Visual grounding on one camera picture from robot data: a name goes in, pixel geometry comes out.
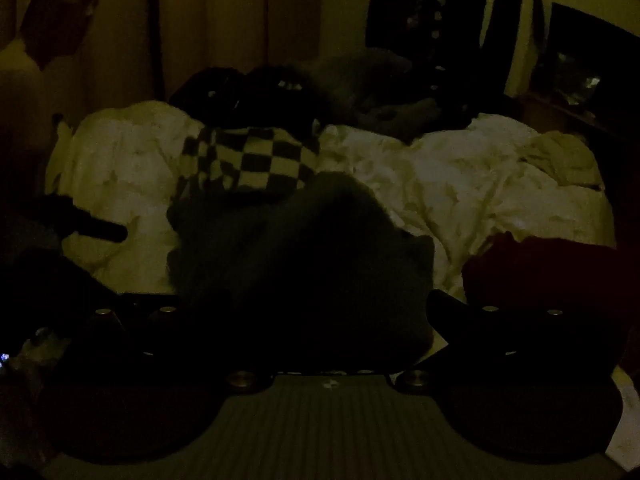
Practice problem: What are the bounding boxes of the brown round object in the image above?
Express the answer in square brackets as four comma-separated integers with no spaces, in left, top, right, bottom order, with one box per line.
[19,0,100,72]

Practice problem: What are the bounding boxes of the dark red garment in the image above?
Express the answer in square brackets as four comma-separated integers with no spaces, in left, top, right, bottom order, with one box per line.
[461,232,640,361]

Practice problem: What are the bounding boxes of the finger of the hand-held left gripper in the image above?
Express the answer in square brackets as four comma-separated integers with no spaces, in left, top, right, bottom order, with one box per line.
[29,194,129,243]

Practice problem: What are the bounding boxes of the hanging dark clothes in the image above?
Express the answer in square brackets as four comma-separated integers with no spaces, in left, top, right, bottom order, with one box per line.
[364,0,547,97]

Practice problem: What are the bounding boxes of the beige curtain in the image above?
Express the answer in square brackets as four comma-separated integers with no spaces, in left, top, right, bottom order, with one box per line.
[75,0,323,103]

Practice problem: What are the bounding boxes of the white duvet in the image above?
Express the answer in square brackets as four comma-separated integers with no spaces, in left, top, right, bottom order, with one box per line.
[45,100,617,306]

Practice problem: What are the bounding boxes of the checkered black white cloth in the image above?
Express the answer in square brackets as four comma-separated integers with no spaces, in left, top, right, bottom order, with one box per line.
[172,126,322,206]

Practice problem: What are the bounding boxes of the grey fuzzy garment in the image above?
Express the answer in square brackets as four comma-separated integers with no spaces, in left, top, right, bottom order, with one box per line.
[305,48,444,139]

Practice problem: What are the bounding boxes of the black garment with white print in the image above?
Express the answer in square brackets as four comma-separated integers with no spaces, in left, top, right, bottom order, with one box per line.
[169,65,321,133]

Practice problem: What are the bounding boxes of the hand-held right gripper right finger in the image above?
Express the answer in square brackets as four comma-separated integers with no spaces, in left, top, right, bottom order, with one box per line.
[395,290,620,392]

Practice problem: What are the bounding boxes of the dark grey garment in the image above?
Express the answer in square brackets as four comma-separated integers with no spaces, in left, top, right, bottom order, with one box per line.
[166,170,436,367]

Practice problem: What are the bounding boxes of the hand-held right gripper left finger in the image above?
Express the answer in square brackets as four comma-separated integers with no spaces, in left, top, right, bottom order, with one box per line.
[65,292,262,392]

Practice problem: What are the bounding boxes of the beige cloth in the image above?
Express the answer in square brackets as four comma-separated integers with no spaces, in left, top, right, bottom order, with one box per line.
[520,130,603,188]

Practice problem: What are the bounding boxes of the dark television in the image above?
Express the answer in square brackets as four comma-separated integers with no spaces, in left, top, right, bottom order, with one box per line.
[530,2,640,128]

